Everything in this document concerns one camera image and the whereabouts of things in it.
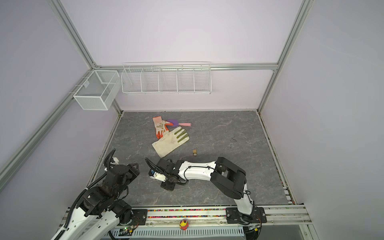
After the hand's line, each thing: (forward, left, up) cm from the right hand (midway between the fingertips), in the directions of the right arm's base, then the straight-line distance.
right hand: (166, 184), depth 84 cm
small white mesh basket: (+53, +49, +25) cm, 77 cm away
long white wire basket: (+60, +3, +30) cm, 67 cm away
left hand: (+3, +13, +14) cm, 19 cm away
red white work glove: (+41, +10, +1) cm, 42 cm away
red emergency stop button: (-20, -12, +5) cm, 23 cm away
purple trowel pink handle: (+45, -1, 0) cm, 45 cm away
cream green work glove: (+29, +1, 0) cm, 29 cm away
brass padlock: (+22, -16, -1) cm, 27 cm away
